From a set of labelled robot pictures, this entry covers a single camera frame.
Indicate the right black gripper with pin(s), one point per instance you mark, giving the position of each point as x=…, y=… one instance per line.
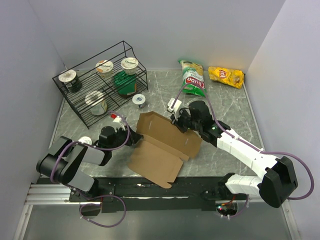
x=177, y=122

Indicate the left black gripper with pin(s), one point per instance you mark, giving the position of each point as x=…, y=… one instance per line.
x=134, y=137

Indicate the brown cardboard box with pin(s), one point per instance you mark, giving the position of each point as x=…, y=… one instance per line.
x=160, y=155

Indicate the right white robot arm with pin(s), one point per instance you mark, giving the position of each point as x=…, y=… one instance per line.
x=275, y=178

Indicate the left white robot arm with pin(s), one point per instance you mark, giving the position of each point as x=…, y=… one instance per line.
x=63, y=159

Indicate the small white yogurt cup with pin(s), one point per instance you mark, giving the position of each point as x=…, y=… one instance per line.
x=139, y=100

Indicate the white cup lower rack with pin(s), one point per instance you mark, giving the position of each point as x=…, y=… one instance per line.
x=96, y=102

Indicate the green Chuba chips bag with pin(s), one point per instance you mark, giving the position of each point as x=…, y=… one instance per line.
x=193, y=74

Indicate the dark tin can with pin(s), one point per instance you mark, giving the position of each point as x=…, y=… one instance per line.
x=85, y=140

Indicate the green snack bag in rack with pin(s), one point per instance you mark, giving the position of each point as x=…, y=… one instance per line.
x=125, y=84

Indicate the yellow Lays chips bag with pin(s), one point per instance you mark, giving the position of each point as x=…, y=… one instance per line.
x=230, y=77

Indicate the Chobani yogurt cup on rack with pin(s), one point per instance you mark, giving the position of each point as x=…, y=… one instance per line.
x=129, y=65

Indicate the orange yogurt cup on rack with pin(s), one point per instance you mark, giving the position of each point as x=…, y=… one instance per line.
x=105, y=68

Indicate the dark yogurt cup on rack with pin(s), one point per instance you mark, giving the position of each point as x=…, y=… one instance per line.
x=70, y=80

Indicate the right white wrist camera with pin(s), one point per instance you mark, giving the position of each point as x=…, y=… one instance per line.
x=174, y=105

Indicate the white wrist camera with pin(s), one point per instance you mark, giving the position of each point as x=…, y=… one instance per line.
x=117, y=122
x=174, y=105

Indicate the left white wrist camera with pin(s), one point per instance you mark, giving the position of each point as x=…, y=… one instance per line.
x=117, y=122

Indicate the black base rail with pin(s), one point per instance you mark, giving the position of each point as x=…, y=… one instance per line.
x=115, y=194

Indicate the black wire rack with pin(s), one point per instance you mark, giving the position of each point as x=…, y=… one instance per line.
x=92, y=81

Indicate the aluminium extrusion rail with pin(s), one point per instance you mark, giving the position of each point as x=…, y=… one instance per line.
x=47, y=194

